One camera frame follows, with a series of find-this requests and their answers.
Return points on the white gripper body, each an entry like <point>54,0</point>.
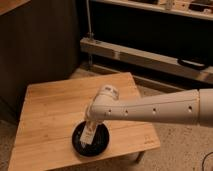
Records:
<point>92,125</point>

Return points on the white plastic bottle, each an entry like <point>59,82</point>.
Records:
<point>87,135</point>

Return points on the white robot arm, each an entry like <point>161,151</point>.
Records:
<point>193,107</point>

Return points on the black ceramic bowl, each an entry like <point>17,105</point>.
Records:
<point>99,144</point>

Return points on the wooden table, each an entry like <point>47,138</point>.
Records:
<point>52,110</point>

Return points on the metal pole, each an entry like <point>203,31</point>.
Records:
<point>90,32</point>

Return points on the wooden shelf beam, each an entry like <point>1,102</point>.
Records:
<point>145,59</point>

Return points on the upper wooden shelf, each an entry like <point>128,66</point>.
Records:
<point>167,8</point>

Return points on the black handle object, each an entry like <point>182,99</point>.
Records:
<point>192,65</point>

